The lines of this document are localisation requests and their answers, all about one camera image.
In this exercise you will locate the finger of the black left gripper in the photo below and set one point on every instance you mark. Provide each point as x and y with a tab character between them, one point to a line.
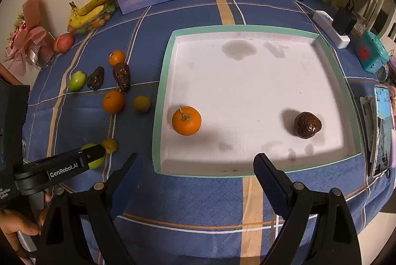
63	166

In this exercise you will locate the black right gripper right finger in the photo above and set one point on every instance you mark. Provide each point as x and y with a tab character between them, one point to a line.
334	239

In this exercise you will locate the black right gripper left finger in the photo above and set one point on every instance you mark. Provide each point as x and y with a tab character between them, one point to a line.
63	240

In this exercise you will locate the green mango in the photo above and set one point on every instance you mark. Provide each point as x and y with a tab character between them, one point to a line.
77	81

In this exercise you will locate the green fruit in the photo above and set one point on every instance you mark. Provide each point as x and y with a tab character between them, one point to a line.
96	163

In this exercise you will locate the small dark brown avocado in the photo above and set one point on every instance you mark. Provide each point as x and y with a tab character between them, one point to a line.
95	80

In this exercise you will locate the small yellow fruit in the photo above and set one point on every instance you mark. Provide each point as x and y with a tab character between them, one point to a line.
110	145

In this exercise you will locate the round dark brown fruit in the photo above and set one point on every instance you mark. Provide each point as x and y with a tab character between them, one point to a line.
306	125

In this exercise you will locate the small orange top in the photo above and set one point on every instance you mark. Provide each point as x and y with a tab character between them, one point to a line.
116	57

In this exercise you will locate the yellow-green lime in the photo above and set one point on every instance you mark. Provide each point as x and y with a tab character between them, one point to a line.
141	104

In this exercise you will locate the orange with stem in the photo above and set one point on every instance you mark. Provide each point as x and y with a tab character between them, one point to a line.
186	121

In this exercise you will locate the person's left hand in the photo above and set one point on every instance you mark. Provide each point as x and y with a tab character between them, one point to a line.
13	222

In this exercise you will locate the pink flower bouquet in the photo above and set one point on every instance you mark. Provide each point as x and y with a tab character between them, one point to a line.
29	44

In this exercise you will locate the red apple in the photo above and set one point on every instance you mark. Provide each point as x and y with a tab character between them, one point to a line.
63	43

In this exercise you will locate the blue plaid tablecloth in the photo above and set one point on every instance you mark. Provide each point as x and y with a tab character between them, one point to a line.
168	220

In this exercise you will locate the yellow banana bunch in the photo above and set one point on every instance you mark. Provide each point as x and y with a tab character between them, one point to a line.
89	10

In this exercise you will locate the smartphone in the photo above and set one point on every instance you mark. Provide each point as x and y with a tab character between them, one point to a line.
383	125

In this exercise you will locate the clear fruit bowl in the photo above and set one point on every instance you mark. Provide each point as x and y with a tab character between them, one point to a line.
110	9

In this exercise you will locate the white tray with green rim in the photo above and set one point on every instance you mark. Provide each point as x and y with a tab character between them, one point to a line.
248	83

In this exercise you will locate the teal toy box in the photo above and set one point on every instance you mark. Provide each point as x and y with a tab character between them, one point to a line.
371	53

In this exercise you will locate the white power strip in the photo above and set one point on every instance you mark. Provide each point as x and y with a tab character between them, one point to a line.
324	21

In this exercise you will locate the black power adapter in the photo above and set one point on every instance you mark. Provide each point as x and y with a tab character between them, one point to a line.
344	21

